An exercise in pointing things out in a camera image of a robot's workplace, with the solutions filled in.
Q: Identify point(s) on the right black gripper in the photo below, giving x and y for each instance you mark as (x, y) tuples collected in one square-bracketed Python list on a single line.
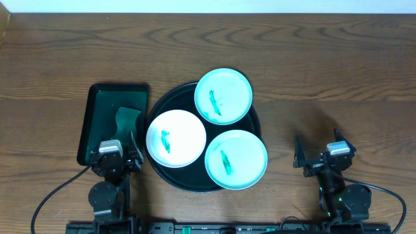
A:
[(314, 166)]

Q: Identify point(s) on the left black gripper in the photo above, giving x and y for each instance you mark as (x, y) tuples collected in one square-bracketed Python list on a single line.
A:
[(115, 160)]

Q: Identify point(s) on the green sponge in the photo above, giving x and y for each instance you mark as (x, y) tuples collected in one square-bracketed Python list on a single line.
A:
[(126, 119)]

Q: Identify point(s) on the white plate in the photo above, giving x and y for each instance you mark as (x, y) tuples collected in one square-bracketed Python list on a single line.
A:
[(176, 138)]

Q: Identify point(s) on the mint green plate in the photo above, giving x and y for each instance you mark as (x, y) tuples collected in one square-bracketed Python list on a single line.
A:
[(236, 159), (223, 96)]

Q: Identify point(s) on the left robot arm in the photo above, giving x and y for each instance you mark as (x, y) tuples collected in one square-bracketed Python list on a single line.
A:
[(110, 198)]

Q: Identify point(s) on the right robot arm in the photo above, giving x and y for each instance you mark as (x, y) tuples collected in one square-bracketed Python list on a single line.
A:
[(343, 203)]

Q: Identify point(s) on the rectangular black tray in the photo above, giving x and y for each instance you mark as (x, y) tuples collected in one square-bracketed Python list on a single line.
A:
[(103, 102)]

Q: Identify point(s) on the round black tray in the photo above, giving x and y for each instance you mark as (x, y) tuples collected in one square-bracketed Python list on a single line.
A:
[(194, 177)]

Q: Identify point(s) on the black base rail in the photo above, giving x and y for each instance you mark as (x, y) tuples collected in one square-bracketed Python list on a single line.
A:
[(170, 228)]

